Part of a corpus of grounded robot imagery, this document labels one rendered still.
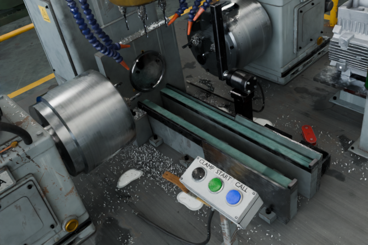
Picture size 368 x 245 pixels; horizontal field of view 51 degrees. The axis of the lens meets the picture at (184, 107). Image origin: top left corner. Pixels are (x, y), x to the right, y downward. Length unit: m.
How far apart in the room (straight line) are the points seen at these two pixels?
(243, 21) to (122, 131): 0.55
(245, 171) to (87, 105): 0.45
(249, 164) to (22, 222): 0.58
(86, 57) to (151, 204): 0.53
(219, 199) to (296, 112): 0.69
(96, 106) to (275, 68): 0.76
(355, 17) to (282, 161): 0.50
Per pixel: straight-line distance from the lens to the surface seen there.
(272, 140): 1.14
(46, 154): 0.96
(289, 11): 1.45
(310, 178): 1.09
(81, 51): 1.32
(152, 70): 1.34
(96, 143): 1.03
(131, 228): 1.14
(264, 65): 1.56
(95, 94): 1.04
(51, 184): 1.01
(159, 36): 1.33
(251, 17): 1.35
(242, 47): 1.30
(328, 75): 1.40
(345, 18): 1.33
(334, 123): 1.39
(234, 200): 0.79
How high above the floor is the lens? 1.68
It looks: 36 degrees down
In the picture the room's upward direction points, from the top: 11 degrees counter-clockwise
